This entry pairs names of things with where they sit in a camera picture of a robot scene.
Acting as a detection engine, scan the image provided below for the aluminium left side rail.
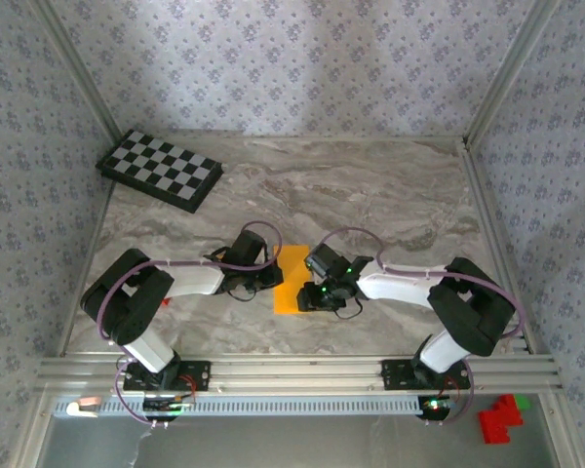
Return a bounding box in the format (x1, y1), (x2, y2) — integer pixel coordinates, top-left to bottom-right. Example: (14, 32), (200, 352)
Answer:
(58, 182), (118, 356)

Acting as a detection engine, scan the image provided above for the aluminium corner post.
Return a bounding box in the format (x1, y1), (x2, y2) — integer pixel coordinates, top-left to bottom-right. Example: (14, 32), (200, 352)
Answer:
(28, 0), (126, 142)
(464, 0), (563, 147)

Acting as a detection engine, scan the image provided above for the aluminium right corner post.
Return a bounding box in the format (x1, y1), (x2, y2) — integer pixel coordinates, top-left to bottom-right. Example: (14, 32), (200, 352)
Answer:
(464, 0), (563, 147)

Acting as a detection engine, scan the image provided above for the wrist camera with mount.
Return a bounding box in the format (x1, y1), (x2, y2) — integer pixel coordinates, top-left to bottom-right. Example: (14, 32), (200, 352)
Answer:
(229, 229), (267, 267)
(304, 243), (346, 283)

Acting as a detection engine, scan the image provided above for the thin black right gripper cable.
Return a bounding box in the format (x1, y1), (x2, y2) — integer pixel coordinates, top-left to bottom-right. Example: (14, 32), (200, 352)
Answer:
(333, 296), (365, 321)

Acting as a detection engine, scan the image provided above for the thin black left gripper cable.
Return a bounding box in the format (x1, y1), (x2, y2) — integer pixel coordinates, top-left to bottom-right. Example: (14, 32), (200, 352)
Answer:
(223, 287), (257, 304)

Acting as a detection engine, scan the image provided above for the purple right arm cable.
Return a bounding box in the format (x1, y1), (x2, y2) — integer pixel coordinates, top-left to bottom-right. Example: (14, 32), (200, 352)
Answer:
(311, 227), (526, 426)

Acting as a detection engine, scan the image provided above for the pink and white small object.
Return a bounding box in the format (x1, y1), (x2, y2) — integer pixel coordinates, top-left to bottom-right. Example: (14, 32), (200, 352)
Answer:
(66, 397), (102, 418)

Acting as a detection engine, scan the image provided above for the grey slotted cable duct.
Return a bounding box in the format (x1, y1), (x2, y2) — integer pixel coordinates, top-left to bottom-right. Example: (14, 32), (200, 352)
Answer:
(53, 394), (452, 418)

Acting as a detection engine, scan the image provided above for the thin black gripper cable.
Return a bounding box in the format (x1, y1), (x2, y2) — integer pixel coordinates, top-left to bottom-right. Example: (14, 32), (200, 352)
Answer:
(223, 287), (257, 304)
(333, 296), (365, 321)

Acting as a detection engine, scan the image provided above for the black and grey checkerboard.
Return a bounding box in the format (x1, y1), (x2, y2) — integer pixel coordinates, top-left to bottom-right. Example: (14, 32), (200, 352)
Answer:
(95, 128), (224, 215)

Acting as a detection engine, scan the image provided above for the aluminium right side rail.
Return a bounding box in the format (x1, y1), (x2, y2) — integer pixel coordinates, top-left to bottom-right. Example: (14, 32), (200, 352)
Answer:
(460, 138), (537, 355)

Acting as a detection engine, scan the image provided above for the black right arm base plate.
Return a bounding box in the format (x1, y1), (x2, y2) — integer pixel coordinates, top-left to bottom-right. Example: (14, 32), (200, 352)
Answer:
(380, 359), (471, 393)

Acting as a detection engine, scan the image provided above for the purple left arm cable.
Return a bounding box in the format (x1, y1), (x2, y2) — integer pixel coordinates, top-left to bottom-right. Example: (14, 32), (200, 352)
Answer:
(99, 220), (284, 431)

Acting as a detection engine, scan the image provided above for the red toy brick stack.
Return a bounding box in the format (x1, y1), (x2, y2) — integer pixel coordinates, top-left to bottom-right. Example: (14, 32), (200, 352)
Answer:
(477, 393), (526, 446)

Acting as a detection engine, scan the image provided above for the aluminium left corner post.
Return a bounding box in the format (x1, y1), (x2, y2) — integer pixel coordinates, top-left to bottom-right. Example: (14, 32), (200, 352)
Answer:
(28, 0), (126, 142)

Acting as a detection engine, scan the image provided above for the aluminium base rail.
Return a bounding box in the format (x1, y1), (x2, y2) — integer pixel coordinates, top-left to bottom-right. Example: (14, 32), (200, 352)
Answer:
(32, 354), (565, 396)

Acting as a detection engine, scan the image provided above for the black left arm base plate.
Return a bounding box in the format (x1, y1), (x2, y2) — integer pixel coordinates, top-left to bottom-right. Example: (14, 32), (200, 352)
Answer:
(122, 359), (212, 394)

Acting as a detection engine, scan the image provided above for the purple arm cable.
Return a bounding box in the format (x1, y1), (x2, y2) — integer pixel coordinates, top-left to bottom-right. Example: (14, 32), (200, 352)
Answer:
(311, 227), (526, 426)
(99, 220), (284, 431)

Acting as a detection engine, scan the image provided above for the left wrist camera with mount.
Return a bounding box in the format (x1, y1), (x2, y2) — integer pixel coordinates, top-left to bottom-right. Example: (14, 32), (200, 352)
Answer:
(229, 229), (267, 267)

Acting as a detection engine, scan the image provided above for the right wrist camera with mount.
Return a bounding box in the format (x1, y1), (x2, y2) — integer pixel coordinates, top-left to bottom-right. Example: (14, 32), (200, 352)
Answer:
(304, 243), (346, 283)

